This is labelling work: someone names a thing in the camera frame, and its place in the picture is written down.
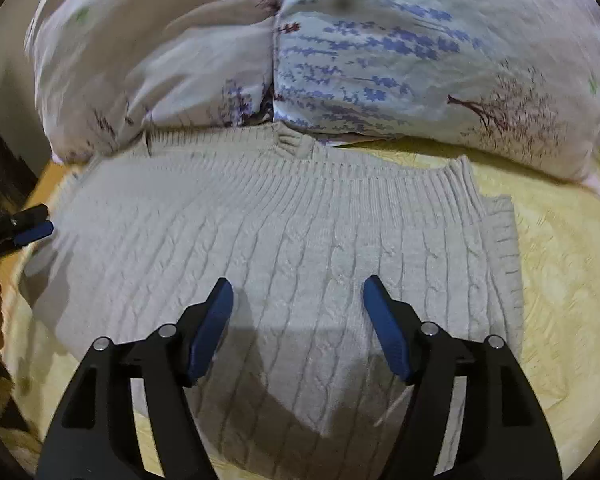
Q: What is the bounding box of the grey cable-knit sweater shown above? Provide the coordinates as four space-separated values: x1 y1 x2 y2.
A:
21 124 524 479

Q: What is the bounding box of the yellow patterned bed sheet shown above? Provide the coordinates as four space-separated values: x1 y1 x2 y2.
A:
0 151 600 478

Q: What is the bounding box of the pink floral pillow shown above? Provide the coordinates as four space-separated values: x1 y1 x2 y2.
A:
24 0 276 164

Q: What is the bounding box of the blue floral pillow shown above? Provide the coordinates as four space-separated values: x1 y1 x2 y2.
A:
274 0 600 195

